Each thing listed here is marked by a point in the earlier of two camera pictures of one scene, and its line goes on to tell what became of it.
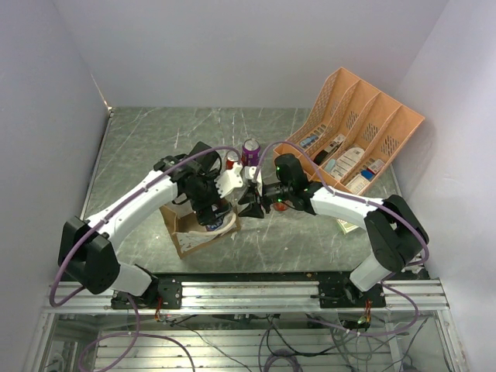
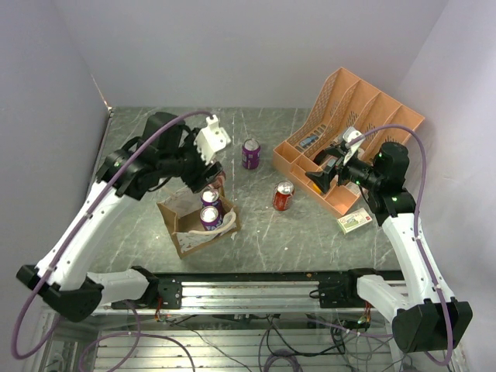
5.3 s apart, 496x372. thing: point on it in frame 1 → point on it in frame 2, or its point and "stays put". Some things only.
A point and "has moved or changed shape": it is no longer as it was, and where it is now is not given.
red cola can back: (232, 156) has moved or changed shape
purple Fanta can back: (250, 153) stays put
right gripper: (256, 194) → (337, 151)
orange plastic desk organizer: (350, 135) stays put
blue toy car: (308, 141) stays put
